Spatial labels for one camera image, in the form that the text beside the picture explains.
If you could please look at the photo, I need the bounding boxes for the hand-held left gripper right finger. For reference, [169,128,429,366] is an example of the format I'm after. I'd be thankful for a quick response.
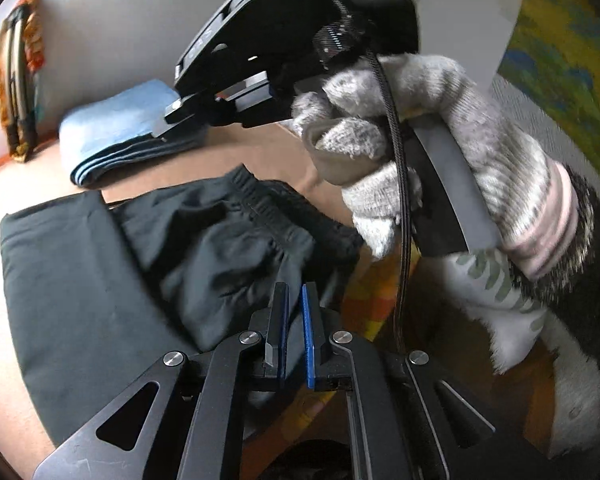
[301,281,546,480]

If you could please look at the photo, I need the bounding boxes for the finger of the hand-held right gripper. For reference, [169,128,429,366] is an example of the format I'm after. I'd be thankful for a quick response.
[214,70,294,129]
[152,94,242,142]

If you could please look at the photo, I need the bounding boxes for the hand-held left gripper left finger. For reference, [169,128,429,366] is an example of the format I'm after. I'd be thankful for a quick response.
[32,281,291,480]

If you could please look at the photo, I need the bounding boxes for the dark grey pants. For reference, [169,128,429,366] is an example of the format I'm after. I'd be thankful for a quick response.
[0,165,367,450]

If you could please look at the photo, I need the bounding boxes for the person's right forearm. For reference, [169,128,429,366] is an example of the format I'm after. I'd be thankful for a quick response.
[505,162,600,366]

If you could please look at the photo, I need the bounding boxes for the person's right hand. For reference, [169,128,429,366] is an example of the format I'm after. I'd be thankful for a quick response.
[290,52,581,282]

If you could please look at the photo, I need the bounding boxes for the folded blue towel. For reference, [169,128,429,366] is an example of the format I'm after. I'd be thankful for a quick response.
[59,79,212,189]

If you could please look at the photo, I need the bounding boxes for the orange patterned cloth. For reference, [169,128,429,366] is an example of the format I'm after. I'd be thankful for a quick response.
[0,0,49,181]

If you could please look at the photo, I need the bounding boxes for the person's white socked foot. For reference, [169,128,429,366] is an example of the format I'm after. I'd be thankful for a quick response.
[439,249,549,376]
[544,320,600,461]

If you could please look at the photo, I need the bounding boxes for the yellow green patterned rug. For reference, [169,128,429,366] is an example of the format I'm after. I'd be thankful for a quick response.
[497,0,600,166]

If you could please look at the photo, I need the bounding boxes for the black braided cable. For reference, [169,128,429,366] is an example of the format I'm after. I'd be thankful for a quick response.
[280,0,417,361]

